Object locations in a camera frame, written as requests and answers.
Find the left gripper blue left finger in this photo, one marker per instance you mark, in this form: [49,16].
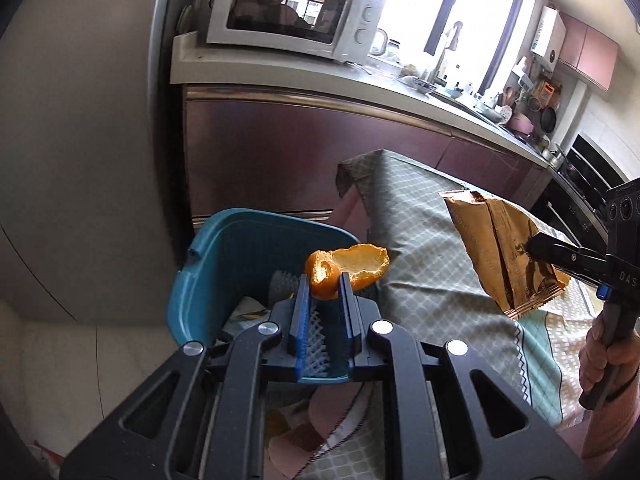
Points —
[271,351]

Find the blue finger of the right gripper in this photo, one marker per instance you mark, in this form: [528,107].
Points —
[578,262]

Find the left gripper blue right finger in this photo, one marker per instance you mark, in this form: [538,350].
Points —
[377,350]

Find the orange peel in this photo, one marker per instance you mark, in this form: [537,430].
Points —
[365,264]

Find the orange snack wrapper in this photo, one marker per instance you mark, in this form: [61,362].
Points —
[494,233]

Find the pink sleeve right forearm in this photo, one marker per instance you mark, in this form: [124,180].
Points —
[597,439]

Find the teal trash bin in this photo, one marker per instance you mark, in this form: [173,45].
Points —
[241,253]

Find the kitchen counter with cabinets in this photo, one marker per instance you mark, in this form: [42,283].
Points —
[267,130]

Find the kitchen faucet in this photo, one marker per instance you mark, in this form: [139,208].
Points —
[450,45]

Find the person's right hand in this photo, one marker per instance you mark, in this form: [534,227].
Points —
[595,357]

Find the black built-in oven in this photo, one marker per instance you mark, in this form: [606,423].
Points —
[573,202]

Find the patterned tablecloth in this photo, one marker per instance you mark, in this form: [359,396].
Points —
[501,389]

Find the black frying pan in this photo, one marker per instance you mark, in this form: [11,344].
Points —
[547,119]

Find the pink bowl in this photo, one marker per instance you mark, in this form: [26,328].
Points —
[520,124]

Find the grey refrigerator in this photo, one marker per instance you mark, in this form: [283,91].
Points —
[94,220]

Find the white water heater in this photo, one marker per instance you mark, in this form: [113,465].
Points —
[549,38]

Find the glass kettle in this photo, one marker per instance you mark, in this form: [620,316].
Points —
[379,43]

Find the window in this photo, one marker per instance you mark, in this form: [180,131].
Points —
[490,39]

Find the white microwave oven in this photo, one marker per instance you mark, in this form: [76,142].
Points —
[339,30]

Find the pink wall cabinet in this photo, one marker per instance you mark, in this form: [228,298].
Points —
[589,53]

